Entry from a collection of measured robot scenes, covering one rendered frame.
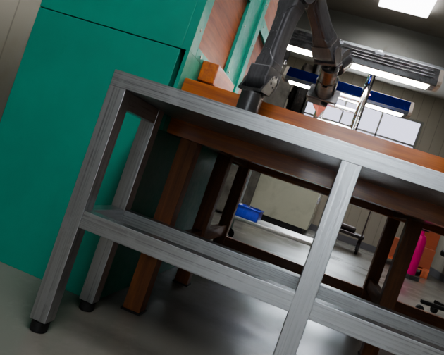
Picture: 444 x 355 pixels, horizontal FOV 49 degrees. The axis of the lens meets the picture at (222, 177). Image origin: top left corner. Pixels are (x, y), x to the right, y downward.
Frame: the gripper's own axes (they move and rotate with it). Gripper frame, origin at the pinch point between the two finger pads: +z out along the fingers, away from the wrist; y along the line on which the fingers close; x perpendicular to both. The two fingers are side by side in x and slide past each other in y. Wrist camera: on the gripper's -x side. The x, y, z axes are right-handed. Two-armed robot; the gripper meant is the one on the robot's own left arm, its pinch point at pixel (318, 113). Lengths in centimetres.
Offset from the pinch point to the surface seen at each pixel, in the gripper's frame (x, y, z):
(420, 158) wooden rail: 20.4, -33.4, -12.6
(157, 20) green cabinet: 11, 55, -27
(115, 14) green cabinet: 12, 69, -26
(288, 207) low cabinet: -340, 40, 490
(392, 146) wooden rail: 19.7, -24.9, -13.3
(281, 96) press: -358, 86, 298
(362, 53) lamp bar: -25.3, -7.4, -10.9
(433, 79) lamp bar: -22.7, -32.8, -10.3
